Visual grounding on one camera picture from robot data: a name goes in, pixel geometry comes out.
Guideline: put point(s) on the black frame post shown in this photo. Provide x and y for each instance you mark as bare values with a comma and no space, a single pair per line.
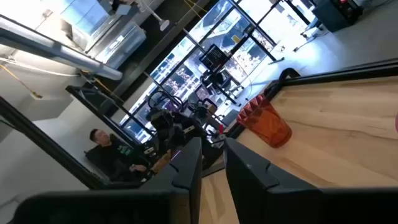
46,143

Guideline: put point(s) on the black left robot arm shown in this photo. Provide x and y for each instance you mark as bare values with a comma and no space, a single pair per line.
168,126

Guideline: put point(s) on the black monitor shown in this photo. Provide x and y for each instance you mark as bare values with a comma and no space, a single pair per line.
213,57

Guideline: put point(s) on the black table edge rail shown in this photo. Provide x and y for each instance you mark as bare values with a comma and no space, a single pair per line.
342,73

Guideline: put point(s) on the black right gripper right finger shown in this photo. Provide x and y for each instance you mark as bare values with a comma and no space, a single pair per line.
255,193

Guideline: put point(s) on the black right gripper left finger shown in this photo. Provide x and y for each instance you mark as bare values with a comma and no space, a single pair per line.
182,186

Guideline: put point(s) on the black cart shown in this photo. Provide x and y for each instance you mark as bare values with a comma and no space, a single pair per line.
335,12

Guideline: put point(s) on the grey ceiling light bar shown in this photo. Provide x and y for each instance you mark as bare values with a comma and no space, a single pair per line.
62,53

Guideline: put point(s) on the person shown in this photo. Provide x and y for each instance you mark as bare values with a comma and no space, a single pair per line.
115,155

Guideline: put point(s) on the orange faceted plastic cup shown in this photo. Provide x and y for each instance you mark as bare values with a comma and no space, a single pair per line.
264,123

